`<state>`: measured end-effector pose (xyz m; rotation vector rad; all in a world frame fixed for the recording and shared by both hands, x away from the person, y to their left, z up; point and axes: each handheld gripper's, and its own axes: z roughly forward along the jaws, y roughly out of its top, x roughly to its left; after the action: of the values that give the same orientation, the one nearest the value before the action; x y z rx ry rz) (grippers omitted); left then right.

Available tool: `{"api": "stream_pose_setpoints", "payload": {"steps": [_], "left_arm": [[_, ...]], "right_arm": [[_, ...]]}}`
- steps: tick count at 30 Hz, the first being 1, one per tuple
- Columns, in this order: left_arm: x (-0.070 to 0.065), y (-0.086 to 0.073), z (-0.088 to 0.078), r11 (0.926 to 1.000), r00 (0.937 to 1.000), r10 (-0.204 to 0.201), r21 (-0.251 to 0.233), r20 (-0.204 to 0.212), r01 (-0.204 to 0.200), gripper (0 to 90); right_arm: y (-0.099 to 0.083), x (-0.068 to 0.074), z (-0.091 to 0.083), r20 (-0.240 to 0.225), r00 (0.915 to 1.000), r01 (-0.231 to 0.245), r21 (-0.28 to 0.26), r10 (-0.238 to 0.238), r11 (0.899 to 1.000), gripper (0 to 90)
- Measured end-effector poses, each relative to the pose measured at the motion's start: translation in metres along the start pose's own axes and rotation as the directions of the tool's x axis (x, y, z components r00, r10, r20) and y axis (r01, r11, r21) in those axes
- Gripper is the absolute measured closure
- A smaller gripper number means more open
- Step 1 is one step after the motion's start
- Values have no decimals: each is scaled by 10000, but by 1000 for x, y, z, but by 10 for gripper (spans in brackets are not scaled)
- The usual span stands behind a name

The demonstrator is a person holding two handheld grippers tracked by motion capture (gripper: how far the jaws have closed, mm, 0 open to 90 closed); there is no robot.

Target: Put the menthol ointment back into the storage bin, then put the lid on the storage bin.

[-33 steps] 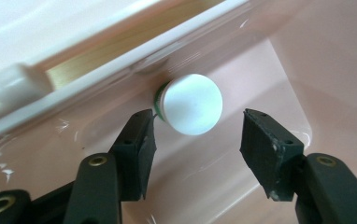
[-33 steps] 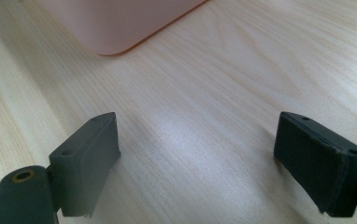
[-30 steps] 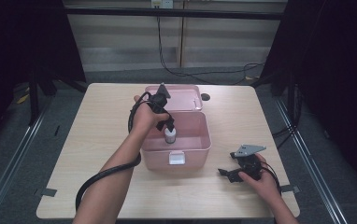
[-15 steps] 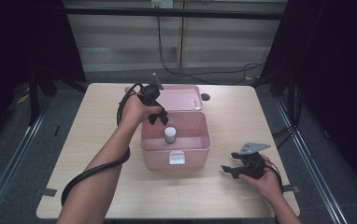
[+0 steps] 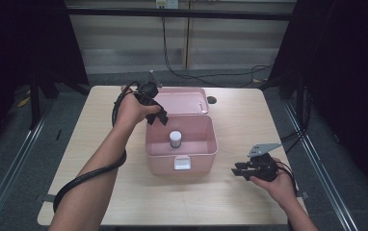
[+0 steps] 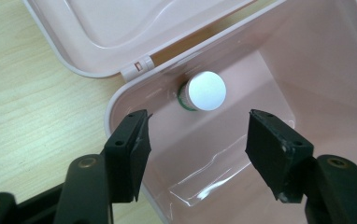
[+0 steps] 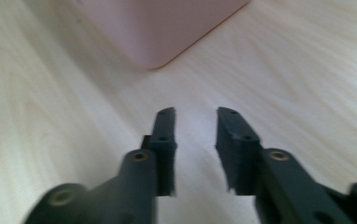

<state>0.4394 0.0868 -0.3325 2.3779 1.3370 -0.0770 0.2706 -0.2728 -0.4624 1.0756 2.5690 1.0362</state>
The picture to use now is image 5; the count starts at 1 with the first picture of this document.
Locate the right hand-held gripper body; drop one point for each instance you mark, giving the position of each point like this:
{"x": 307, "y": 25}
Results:
{"x": 264, "y": 166}

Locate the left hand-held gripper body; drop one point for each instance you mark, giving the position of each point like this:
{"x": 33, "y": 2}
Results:
{"x": 148, "y": 93}

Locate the pink storage box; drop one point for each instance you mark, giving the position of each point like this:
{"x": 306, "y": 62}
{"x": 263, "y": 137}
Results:
{"x": 188, "y": 141}

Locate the person's left hand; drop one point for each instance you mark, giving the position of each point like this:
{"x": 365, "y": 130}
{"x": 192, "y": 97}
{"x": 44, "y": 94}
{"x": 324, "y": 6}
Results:
{"x": 132, "y": 110}

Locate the person's right hand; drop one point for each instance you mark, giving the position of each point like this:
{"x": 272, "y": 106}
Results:
{"x": 280, "y": 189}

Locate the grey tape piece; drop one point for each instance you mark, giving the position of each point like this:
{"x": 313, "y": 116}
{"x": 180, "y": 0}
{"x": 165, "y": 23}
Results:
{"x": 48, "y": 198}
{"x": 302, "y": 194}

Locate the dark round table grommet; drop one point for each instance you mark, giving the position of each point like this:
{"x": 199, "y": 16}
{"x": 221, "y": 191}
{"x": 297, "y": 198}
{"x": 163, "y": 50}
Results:
{"x": 211, "y": 99}

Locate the black horizontal bar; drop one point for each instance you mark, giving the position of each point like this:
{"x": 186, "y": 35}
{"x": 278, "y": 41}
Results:
{"x": 178, "y": 13}

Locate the black metal stand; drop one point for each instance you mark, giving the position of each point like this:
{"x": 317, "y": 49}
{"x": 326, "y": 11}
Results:
{"x": 35, "y": 102}

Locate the yellow floor tape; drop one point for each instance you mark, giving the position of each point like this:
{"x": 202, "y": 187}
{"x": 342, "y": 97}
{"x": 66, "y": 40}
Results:
{"x": 23, "y": 102}

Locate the black curtain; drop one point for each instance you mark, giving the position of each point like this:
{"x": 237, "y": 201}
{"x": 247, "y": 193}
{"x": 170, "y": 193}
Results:
{"x": 342, "y": 64}
{"x": 21, "y": 41}

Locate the metal floor rail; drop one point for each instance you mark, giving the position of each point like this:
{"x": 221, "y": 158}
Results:
{"x": 323, "y": 173}
{"x": 12, "y": 173}

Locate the white wall socket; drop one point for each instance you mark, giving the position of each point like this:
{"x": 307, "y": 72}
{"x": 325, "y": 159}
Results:
{"x": 167, "y": 3}

